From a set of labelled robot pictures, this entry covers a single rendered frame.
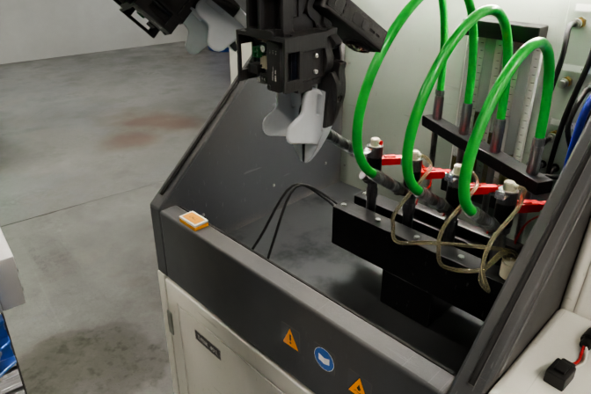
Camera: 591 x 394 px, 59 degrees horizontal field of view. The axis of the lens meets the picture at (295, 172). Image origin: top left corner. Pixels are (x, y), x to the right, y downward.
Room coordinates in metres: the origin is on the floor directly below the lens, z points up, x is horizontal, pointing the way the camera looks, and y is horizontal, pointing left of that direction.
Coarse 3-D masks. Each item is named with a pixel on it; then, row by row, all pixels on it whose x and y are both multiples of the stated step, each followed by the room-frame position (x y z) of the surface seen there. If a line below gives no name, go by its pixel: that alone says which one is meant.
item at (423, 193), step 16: (480, 16) 0.71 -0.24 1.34; (496, 16) 0.75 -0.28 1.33; (464, 32) 0.68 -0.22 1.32; (448, 48) 0.66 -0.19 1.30; (512, 48) 0.79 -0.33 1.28; (432, 64) 0.65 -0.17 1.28; (432, 80) 0.64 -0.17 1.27; (416, 112) 0.62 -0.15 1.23; (416, 128) 0.62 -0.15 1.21; (496, 128) 0.80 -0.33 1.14; (496, 144) 0.80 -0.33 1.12; (416, 192) 0.63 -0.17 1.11; (448, 208) 0.69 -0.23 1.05
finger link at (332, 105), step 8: (336, 64) 0.52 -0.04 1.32; (344, 64) 0.52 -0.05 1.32; (336, 72) 0.52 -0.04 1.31; (344, 72) 0.52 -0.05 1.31; (328, 80) 0.52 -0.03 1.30; (336, 80) 0.51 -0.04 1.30; (344, 80) 0.52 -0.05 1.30; (320, 88) 0.52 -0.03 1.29; (328, 88) 0.52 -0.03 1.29; (336, 88) 0.51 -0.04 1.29; (344, 88) 0.52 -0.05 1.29; (328, 96) 0.52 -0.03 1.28; (336, 96) 0.51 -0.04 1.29; (344, 96) 0.52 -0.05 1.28; (328, 104) 0.52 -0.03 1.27; (336, 104) 0.51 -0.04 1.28; (328, 112) 0.52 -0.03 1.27; (336, 112) 0.52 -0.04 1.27; (328, 120) 0.52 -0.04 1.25
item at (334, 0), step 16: (320, 0) 0.53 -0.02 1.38; (336, 0) 0.53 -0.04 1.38; (336, 16) 0.53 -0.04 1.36; (352, 16) 0.55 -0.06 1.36; (368, 16) 0.57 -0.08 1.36; (352, 32) 0.55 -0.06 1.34; (368, 32) 0.56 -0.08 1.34; (384, 32) 0.58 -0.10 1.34; (352, 48) 0.60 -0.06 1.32; (368, 48) 0.58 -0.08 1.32
